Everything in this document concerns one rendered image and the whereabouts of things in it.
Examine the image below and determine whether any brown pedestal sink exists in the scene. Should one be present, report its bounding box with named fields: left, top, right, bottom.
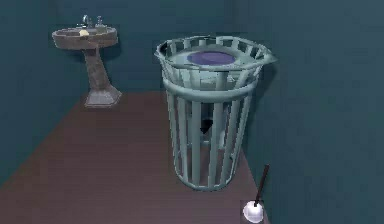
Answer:
left=51, top=26, right=123, bottom=109

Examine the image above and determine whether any silver sink faucet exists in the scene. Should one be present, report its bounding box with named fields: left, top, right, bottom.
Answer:
left=77, top=14, right=94, bottom=29

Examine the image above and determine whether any green slatted garbage container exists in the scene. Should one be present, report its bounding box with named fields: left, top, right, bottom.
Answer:
left=153, top=34, right=278, bottom=192

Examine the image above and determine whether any white toilet brush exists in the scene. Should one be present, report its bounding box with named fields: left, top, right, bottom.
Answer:
left=241, top=163, right=271, bottom=224

